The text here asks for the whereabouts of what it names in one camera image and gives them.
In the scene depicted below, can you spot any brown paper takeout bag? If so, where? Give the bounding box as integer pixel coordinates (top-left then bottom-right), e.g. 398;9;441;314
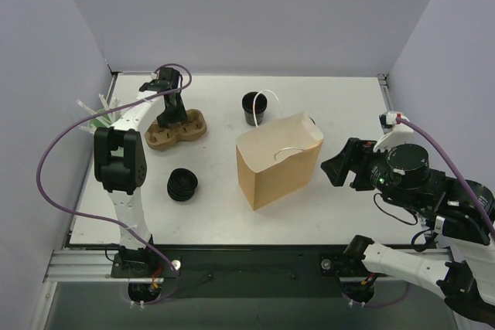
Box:
236;111;324;210

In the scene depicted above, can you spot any stack of dark paper cups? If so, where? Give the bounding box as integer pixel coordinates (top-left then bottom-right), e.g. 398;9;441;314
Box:
241;92;268;126

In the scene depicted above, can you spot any green straw holder cup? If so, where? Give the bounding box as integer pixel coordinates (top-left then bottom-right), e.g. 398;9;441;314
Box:
87;108;117;133

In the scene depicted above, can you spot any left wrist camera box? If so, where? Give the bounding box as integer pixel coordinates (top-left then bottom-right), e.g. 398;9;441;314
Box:
139;70;171;93

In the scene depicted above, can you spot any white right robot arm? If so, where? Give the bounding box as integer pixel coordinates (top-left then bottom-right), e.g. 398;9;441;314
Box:
321;138;494;326

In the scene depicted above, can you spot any white wrapped straw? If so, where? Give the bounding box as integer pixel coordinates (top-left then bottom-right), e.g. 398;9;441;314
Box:
98;94;113;121
78;124;97;135
76;100;105;120
109;97;121;122

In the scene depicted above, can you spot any stack of black cup lids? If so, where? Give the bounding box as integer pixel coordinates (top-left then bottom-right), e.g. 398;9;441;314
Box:
167;168;198;202

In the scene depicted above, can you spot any brown pulp cup carrier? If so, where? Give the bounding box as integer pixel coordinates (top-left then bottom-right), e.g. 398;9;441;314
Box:
144;109;207;151

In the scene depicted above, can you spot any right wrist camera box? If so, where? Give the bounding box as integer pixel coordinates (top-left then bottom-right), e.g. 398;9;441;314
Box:
373;111;414;152

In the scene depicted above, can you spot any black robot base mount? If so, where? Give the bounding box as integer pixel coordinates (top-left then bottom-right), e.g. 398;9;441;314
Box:
111;245;378;304

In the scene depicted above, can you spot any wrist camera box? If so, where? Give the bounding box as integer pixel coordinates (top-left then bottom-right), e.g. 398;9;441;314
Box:
139;70;171;93
373;111;414;152

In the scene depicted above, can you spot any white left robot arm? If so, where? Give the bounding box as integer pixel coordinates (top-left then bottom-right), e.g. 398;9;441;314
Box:
94;64;187;277

